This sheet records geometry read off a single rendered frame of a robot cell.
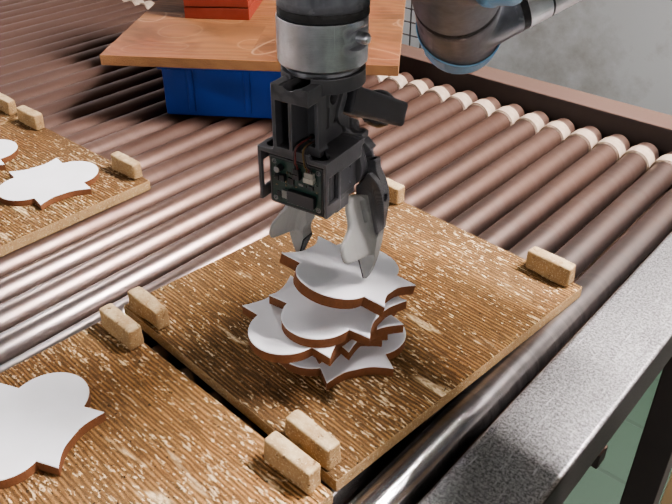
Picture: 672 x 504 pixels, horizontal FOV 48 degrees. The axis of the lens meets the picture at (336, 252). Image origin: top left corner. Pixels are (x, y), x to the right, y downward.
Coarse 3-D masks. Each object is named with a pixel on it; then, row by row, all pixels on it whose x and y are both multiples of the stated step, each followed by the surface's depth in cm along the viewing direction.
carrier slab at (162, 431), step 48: (96, 336) 82; (96, 384) 76; (144, 384) 76; (192, 384) 76; (96, 432) 71; (144, 432) 71; (192, 432) 71; (240, 432) 71; (48, 480) 66; (96, 480) 66; (144, 480) 66; (192, 480) 66; (240, 480) 66; (288, 480) 66
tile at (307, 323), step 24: (288, 288) 77; (288, 312) 74; (312, 312) 74; (336, 312) 74; (360, 312) 74; (384, 312) 75; (288, 336) 72; (312, 336) 71; (336, 336) 71; (360, 336) 72
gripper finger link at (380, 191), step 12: (372, 168) 68; (372, 180) 67; (384, 180) 68; (360, 192) 69; (372, 192) 68; (384, 192) 68; (372, 204) 69; (384, 204) 69; (372, 216) 69; (384, 216) 70
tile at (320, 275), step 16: (320, 240) 80; (288, 256) 75; (304, 256) 75; (320, 256) 76; (336, 256) 77; (384, 256) 80; (304, 272) 72; (320, 272) 73; (336, 272) 74; (352, 272) 75; (384, 272) 77; (304, 288) 70; (320, 288) 70; (336, 288) 71; (352, 288) 72; (368, 288) 73; (384, 288) 74; (400, 288) 75; (320, 304) 70; (336, 304) 70; (352, 304) 71; (368, 304) 71; (384, 304) 71
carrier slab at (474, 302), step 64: (256, 256) 95; (448, 256) 95; (512, 256) 95; (192, 320) 84; (448, 320) 84; (512, 320) 84; (256, 384) 76; (320, 384) 76; (384, 384) 76; (448, 384) 76; (384, 448) 70
